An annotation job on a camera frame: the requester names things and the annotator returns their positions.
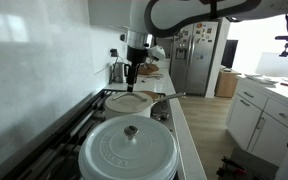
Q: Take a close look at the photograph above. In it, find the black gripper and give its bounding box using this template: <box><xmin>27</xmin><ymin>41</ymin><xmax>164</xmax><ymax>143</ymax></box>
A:
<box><xmin>127</xmin><ymin>46</ymin><xmax>148</xmax><ymax>92</ymax></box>

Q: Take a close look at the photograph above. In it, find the white pot lid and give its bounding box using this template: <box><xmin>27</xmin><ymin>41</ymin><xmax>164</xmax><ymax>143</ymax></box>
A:
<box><xmin>105</xmin><ymin>92</ymin><xmax>153</xmax><ymax>113</ymax></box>

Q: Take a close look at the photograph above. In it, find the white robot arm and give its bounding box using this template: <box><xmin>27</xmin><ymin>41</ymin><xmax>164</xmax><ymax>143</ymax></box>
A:
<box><xmin>127</xmin><ymin>0</ymin><xmax>288</xmax><ymax>92</ymax></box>

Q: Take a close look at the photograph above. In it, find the black gas stove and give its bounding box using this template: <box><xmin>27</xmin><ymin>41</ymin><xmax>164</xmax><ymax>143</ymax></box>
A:
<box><xmin>3</xmin><ymin>88</ymin><xmax>178</xmax><ymax>180</ymax></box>

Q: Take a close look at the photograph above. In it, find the steel electric kettle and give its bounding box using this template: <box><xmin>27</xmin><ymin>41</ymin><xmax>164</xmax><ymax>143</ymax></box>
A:
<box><xmin>109</xmin><ymin>62</ymin><xmax>129</xmax><ymax>84</ymax></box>

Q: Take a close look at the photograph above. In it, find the wooden bowl on counter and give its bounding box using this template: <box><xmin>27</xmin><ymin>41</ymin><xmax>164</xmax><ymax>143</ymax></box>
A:
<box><xmin>138</xmin><ymin>63</ymin><xmax>159</xmax><ymax>75</ymax></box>

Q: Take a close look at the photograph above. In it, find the round cork trivet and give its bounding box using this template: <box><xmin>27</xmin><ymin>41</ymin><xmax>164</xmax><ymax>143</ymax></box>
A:
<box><xmin>140</xmin><ymin>91</ymin><xmax>160</xmax><ymax>101</ymax></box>

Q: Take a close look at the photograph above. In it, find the stainless steel refrigerator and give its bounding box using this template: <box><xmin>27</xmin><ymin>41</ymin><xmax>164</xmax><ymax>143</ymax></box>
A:
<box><xmin>170</xmin><ymin>21</ymin><xmax>218</xmax><ymax>96</ymax></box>

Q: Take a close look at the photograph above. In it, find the large white dutch oven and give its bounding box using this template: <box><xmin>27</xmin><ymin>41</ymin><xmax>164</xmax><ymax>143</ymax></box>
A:
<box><xmin>78</xmin><ymin>115</ymin><xmax>179</xmax><ymax>180</ymax></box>

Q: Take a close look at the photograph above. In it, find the cardboard box on floor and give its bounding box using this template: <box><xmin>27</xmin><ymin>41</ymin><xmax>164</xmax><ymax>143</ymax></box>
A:
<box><xmin>215</xmin><ymin>70</ymin><xmax>239</xmax><ymax>98</ymax></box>

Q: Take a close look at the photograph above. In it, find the white kitchen island cabinet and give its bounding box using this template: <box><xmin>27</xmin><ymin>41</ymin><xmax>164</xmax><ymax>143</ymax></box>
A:
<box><xmin>226</xmin><ymin>75</ymin><xmax>288</xmax><ymax>166</ymax></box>

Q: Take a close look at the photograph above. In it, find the black red tool on floor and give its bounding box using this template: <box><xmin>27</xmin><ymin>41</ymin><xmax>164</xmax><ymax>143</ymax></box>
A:
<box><xmin>216</xmin><ymin>156</ymin><xmax>247</xmax><ymax>180</ymax></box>

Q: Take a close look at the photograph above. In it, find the white saucepan with handle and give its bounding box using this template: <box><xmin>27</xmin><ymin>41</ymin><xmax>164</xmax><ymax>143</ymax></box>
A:
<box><xmin>104</xmin><ymin>92</ymin><xmax>184</xmax><ymax>119</ymax></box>

